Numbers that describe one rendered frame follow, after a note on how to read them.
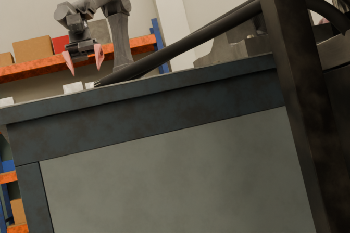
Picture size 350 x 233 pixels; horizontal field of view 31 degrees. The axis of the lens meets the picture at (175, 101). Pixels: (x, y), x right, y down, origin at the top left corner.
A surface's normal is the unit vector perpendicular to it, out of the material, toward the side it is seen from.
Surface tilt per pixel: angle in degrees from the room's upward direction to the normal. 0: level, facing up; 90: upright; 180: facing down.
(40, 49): 90
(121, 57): 80
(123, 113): 90
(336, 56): 90
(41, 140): 90
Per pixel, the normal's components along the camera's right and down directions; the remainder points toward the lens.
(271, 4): -0.95, 0.21
